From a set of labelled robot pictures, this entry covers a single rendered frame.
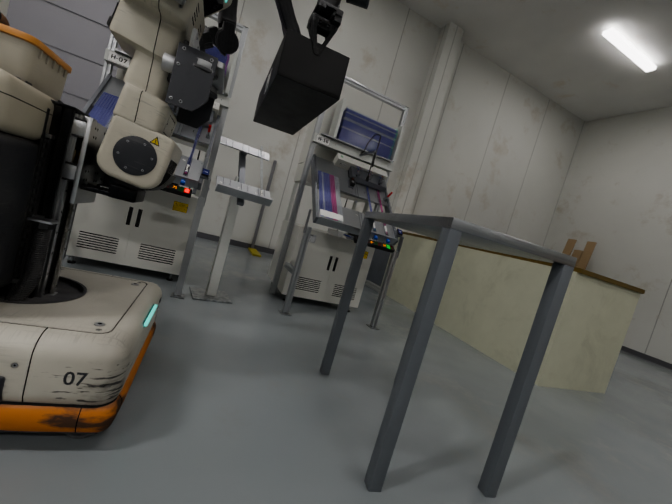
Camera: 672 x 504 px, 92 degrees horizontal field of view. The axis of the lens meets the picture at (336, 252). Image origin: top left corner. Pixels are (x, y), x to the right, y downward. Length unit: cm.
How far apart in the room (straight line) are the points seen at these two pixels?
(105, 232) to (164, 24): 166
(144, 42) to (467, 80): 638
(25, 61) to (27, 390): 77
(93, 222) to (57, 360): 167
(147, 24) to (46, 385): 93
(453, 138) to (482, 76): 126
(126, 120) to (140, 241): 154
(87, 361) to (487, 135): 704
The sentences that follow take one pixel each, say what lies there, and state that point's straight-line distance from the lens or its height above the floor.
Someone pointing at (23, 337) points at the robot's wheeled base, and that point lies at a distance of 101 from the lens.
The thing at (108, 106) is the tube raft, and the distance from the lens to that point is 254.
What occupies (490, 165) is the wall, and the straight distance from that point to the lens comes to 736.
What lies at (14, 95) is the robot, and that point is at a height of 77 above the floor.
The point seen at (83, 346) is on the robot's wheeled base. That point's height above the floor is 26.
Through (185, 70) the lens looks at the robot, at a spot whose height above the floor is 98.
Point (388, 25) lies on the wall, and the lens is 643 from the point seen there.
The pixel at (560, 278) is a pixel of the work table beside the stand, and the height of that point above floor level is 73.
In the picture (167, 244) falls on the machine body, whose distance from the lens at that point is 252.
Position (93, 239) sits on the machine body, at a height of 19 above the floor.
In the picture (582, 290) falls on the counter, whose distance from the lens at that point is 291.
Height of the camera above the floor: 69
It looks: 4 degrees down
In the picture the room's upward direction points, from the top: 16 degrees clockwise
